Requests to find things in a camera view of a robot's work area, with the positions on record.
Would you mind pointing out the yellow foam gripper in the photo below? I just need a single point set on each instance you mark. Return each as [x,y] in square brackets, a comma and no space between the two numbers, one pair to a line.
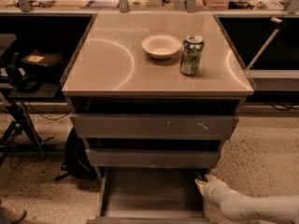
[212,188]

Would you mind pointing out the dark rxbar blueberry bar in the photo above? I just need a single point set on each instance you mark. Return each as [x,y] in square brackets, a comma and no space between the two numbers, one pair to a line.
[200,176]

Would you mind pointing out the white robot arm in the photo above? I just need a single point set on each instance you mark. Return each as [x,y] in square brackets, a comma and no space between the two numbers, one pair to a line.
[236,206]

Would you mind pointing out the grey open bottom drawer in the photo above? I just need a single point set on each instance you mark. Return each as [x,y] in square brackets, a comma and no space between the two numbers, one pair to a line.
[150,196]

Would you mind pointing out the grey middle drawer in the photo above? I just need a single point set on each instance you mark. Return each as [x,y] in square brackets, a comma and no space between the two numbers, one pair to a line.
[151,158]

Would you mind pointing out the grey drawer cabinet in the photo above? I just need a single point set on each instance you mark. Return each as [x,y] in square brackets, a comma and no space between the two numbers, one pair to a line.
[114,75]

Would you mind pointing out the grey top drawer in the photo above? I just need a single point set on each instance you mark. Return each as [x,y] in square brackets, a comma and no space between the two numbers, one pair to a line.
[173,127]

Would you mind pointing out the green soda can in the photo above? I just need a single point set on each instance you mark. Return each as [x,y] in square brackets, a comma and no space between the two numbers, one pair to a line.
[191,56]

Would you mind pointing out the black backpack on floor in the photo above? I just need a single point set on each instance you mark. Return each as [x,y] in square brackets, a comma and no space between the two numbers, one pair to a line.
[75,161]

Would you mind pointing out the white paper bowl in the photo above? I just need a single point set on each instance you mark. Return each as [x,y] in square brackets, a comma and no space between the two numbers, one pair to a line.
[161,46]

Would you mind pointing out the white stick with tip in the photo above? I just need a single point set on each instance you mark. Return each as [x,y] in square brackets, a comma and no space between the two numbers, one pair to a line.
[280,23]

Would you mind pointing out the tan shoe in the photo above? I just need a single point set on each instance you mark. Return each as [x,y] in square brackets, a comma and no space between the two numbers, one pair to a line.
[10,214]

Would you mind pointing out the black box with label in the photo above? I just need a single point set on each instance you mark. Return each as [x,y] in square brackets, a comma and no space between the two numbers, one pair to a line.
[37,63]

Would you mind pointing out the black desk stand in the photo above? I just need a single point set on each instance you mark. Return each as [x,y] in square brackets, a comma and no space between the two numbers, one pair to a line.
[20,113]

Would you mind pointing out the black headphones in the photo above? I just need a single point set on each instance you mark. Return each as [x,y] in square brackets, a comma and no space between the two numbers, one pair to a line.
[23,84]

